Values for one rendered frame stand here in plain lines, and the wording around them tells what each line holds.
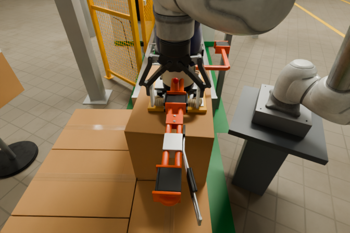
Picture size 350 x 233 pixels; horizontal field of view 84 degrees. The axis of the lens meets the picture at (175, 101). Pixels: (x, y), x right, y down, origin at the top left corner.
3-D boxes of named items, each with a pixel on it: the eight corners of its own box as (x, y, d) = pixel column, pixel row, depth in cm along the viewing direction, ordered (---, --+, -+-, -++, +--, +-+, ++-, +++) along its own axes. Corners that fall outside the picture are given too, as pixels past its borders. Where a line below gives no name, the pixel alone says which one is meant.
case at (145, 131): (153, 108, 158) (149, 64, 132) (203, 112, 155) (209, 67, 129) (135, 178, 112) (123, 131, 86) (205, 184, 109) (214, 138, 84)
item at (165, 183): (157, 173, 59) (155, 164, 56) (181, 174, 59) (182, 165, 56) (153, 202, 53) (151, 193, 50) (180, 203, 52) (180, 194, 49)
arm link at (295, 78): (284, 83, 120) (298, 51, 106) (312, 100, 109) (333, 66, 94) (265, 92, 114) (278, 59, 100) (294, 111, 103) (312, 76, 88)
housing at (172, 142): (164, 141, 69) (163, 132, 66) (183, 141, 69) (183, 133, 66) (162, 157, 64) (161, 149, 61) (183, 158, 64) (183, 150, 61)
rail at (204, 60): (194, 25, 351) (194, 14, 338) (197, 26, 351) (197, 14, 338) (208, 114, 173) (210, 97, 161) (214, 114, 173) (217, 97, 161)
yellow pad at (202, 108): (186, 75, 121) (186, 68, 118) (202, 75, 121) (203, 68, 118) (186, 112, 95) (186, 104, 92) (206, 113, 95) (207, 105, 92)
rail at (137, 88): (157, 25, 352) (157, 14, 339) (160, 25, 352) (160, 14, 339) (134, 113, 174) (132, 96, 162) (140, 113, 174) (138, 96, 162)
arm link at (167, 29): (157, 5, 46) (158, 30, 50) (151, 16, 39) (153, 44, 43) (195, 5, 46) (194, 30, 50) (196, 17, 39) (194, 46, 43)
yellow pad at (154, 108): (155, 74, 122) (155, 67, 119) (172, 75, 122) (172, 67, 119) (147, 111, 96) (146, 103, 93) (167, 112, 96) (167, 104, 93)
